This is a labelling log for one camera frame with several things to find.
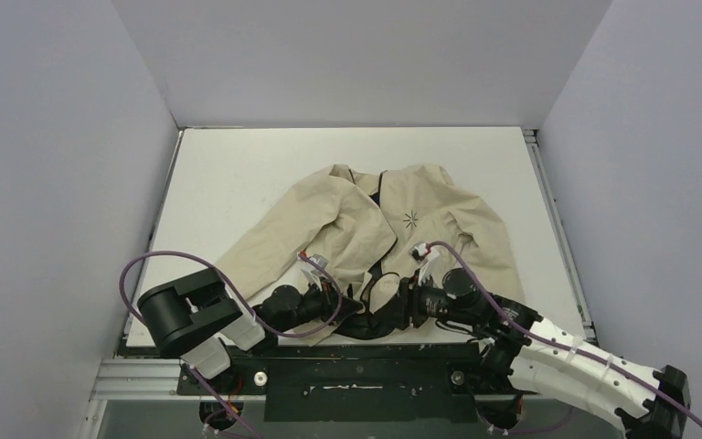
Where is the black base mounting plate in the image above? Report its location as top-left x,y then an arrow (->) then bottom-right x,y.
210,342 -> 518,423

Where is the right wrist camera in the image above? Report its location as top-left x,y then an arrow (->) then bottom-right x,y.
410,242 -> 440,285

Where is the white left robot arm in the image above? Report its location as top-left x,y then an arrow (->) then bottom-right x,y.
137,269 -> 364,393

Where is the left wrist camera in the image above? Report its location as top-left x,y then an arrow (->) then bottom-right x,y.
297,252 -> 330,290

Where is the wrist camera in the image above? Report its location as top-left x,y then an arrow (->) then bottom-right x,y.
410,242 -> 440,285
297,252 -> 330,290

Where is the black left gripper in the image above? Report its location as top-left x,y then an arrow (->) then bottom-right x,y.
276,275 -> 364,333

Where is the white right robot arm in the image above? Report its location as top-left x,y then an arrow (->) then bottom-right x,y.
366,268 -> 690,438

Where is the beige zip jacket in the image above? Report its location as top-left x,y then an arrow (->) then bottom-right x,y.
217,164 -> 525,340

